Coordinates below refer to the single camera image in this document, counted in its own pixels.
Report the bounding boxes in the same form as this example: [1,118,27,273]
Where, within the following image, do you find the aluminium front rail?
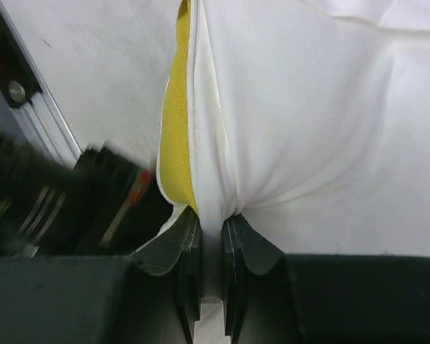
[0,1,81,167]

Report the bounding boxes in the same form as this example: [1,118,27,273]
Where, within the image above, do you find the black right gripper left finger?
[0,209,201,343]

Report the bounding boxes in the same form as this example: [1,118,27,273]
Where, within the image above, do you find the white pillow with yellow band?
[157,1,430,298]

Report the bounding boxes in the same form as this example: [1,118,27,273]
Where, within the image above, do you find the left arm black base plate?
[0,10,42,108]

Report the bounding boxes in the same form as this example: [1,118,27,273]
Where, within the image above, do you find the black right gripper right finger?
[222,216,430,343]

